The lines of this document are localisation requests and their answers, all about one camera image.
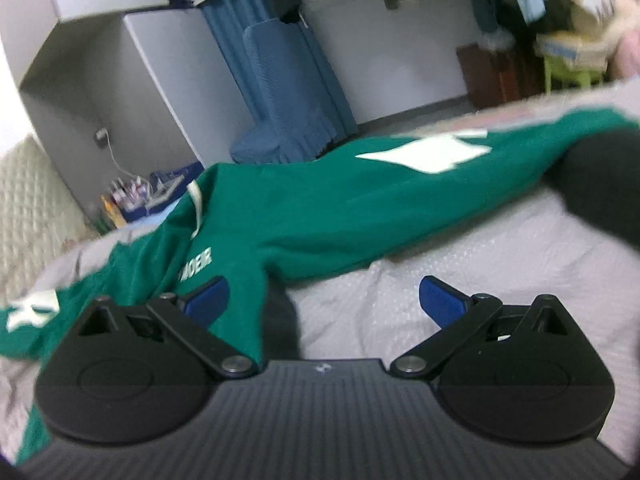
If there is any green sweatshirt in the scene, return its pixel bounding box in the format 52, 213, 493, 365
0, 110, 640, 466

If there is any green plastic stool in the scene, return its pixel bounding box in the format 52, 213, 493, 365
542, 55, 607, 94

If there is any pile of boxes and plush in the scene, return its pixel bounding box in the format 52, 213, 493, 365
534, 0, 640, 82

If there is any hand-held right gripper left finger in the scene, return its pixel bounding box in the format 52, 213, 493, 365
75, 276, 258, 379

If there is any dark cloth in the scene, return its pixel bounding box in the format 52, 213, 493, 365
544, 132, 640, 257

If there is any grey wardrobe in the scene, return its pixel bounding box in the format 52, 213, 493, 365
20, 0, 251, 221

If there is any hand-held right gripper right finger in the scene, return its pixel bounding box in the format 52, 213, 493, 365
390, 275, 576, 380

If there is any grey textured bed sheet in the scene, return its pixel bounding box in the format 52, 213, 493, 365
0, 85, 640, 461

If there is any blue curtain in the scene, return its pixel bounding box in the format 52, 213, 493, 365
202, 0, 358, 141

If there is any beige quilted headboard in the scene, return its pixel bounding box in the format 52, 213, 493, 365
0, 135, 103, 306

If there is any blue covered chair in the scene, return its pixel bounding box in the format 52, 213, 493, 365
230, 19, 362, 165

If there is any blue box of bottles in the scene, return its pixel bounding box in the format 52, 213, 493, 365
100, 162, 206, 227

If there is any brown wooden cabinet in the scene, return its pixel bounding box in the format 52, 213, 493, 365
456, 42, 532, 109

